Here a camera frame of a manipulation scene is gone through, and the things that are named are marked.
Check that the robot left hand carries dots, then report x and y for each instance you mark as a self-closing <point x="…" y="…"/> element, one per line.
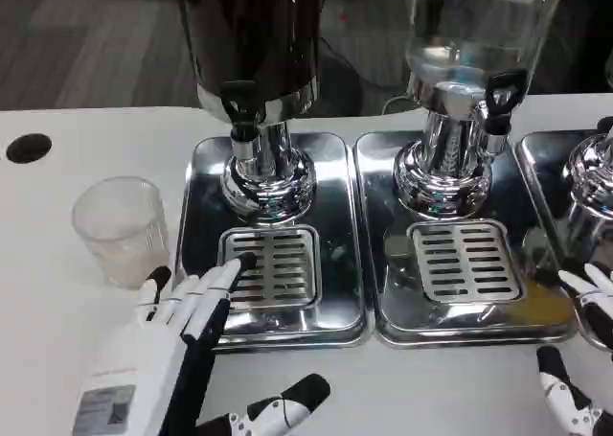
<point x="124" y="359"/>

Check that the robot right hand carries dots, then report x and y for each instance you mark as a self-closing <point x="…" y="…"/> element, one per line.
<point x="601" y="306"/>

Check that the clear ribbed glass cup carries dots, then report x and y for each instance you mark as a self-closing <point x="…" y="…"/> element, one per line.
<point x="120" y="235"/>

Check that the chrome drink dispenser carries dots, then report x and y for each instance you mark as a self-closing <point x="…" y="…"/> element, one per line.
<point x="591" y="191"/>

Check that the slotted steel drip grid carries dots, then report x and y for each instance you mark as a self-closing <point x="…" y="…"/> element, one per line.
<point x="460" y="263"/>
<point x="287" y="273"/>

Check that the steel drip tray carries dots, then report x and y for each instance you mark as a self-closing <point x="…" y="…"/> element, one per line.
<point x="335" y="244"/>
<point x="383" y="191"/>
<point x="538" y="158"/>

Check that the black round table grommet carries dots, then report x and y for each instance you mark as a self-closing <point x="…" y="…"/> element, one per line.
<point x="29" y="147"/>

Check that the black dispenser tap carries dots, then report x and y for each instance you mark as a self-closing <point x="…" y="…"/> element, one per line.
<point x="503" y="96"/>
<point x="239" y="100"/>

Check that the clear drink dispenser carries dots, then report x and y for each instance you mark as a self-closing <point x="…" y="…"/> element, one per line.
<point x="474" y="24"/>

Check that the dark drink dispenser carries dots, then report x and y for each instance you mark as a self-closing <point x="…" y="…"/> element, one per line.
<point x="254" y="33"/>

